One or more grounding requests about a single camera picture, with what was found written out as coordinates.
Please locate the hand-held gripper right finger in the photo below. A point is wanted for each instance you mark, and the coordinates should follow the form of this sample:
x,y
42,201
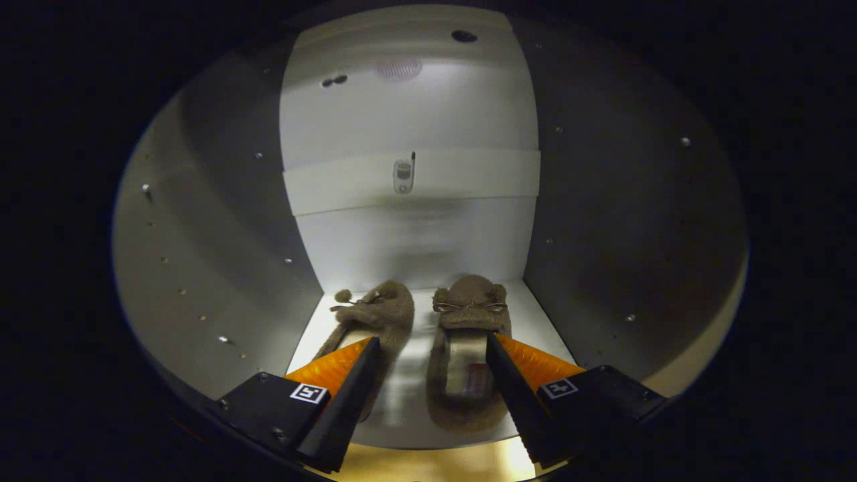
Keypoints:
x,y
522,408

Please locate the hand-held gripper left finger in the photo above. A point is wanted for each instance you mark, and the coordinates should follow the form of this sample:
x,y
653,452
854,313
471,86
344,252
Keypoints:
x,y
341,408

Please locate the brown fuzzy shoe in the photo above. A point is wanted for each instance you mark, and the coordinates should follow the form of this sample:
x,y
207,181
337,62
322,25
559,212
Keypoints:
x,y
392,311
472,294

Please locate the grey shoe cabinet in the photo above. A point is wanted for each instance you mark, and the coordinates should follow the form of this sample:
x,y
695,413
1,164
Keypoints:
x,y
201,234

